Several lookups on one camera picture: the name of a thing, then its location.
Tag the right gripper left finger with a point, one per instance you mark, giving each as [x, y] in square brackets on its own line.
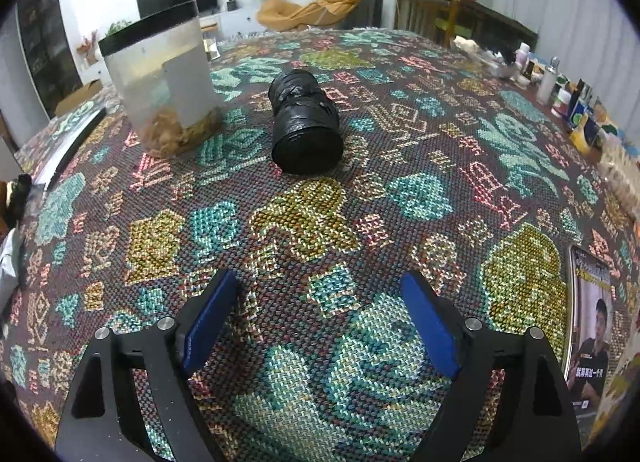
[102, 420]

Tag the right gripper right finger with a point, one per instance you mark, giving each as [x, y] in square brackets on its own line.
[535, 419]

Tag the black plastic bag roll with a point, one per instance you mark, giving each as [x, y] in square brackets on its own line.
[306, 137]

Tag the smartphone with video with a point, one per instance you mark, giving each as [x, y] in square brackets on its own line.
[590, 331]

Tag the colourful woven tablecloth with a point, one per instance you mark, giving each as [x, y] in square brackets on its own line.
[444, 170]

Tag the cardboard box on floor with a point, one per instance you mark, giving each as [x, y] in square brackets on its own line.
[77, 98]

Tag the clear jar black lid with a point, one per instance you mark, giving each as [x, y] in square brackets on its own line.
[160, 71]

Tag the red flower vase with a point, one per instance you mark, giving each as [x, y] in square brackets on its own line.
[87, 48]

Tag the dark glass bookcase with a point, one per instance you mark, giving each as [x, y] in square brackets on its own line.
[48, 56]

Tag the green potted plant left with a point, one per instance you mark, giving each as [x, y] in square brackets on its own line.
[117, 26]

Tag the dark wooden sideboard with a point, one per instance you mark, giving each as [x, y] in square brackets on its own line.
[443, 20]

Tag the white sheer curtain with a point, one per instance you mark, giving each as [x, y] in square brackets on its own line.
[595, 40]

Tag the orange lounge chair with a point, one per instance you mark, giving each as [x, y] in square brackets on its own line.
[284, 16]

